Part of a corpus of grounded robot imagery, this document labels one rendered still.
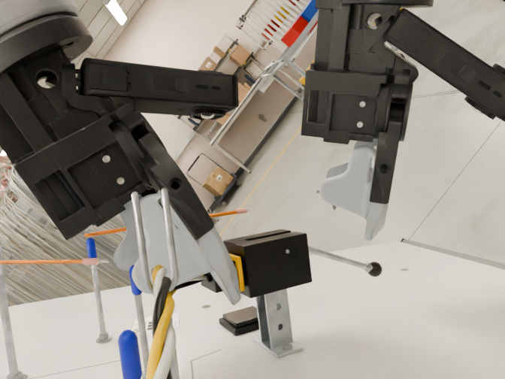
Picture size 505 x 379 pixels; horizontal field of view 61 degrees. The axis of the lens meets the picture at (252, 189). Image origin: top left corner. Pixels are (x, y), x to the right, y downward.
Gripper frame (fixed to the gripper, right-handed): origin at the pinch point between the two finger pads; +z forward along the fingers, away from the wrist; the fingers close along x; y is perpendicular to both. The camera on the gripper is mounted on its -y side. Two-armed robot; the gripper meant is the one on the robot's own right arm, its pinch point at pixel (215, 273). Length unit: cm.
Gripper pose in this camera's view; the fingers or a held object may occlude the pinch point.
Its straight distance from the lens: 33.9
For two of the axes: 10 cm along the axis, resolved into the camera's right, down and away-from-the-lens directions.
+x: 4.4, 0.0, -9.0
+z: 4.9, 8.4, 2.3
